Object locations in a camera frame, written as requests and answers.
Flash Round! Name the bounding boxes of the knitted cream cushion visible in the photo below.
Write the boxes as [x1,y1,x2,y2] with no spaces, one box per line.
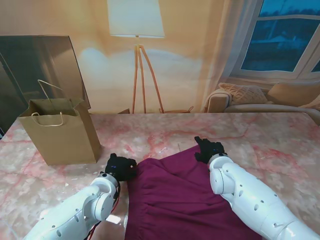
[218,82,273,106]

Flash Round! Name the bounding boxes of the plain tan cushion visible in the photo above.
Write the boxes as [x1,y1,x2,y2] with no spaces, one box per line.
[266,82,320,107]

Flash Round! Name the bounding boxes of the beige sofa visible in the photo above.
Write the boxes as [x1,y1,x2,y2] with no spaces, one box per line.
[204,82,320,116]

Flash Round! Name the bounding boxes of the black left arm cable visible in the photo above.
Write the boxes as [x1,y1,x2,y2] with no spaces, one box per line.
[86,181,122,240]

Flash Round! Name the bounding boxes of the white framed window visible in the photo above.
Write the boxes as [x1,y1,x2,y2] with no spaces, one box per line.
[229,0,320,81]

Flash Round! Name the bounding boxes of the kraft paper bag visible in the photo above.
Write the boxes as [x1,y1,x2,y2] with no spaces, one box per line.
[18,79,102,166]

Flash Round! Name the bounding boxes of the tripod floor lamp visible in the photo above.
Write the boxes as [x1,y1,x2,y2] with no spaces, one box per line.
[107,0,166,115]

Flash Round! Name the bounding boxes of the dark mirror panel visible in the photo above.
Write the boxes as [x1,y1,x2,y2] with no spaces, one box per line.
[0,35,91,136]

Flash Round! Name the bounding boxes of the sheer cream curtain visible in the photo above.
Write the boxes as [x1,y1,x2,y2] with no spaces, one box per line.
[199,0,263,113]

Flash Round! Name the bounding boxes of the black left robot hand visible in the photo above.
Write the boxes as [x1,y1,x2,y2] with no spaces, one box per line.
[104,153,138,182]

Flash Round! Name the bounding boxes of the purple shorts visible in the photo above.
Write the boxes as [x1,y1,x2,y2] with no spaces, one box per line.
[124,146,266,240]

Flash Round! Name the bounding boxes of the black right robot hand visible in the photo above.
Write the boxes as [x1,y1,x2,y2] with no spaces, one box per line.
[194,136,228,165]

